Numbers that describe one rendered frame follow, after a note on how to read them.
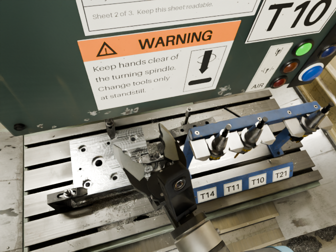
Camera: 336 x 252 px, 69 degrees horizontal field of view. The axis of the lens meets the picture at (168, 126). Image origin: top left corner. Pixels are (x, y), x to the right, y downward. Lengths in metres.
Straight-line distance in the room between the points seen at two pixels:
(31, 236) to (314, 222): 1.17
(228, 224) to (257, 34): 0.98
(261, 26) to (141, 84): 0.14
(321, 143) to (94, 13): 1.32
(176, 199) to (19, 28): 0.31
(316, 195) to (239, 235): 0.42
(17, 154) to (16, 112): 1.20
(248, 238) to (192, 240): 0.80
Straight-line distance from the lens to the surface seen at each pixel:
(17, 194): 1.42
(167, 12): 0.23
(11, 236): 1.37
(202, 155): 0.73
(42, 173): 1.11
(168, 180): 0.37
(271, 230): 1.29
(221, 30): 0.27
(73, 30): 0.23
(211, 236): 0.45
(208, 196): 0.99
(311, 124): 0.90
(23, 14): 0.22
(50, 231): 1.04
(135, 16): 0.22
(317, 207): 1.37
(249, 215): 1.24
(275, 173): 1.11
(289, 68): 0.37
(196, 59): 0.28
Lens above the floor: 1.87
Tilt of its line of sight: 59 degrees down
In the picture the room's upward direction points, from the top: 8 degrees clockwise
